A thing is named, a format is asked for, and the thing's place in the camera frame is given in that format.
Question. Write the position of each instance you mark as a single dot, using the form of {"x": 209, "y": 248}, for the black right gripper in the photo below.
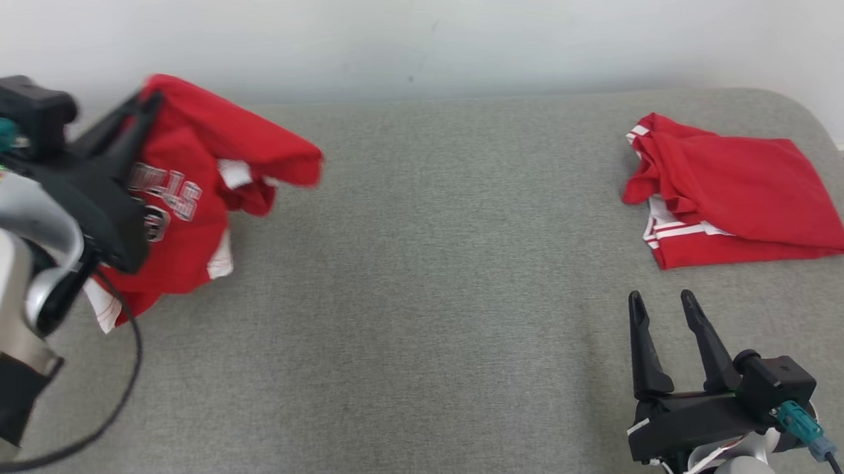
{"x": 692, "y": 423}

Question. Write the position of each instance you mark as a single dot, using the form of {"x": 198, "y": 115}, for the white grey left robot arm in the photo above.
{"x": 0, "y": 283}

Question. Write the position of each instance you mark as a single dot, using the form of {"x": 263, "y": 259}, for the red basketball jersey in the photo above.
{"x": 198, "y": 135}
{"x": 745, "y": 187}

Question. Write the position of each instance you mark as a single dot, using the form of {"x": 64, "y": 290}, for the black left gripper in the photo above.
{"x": 103, "y": 209}

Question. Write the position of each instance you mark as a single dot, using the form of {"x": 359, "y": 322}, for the red basketball jersey top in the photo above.
{"x": 745, "y": 187}

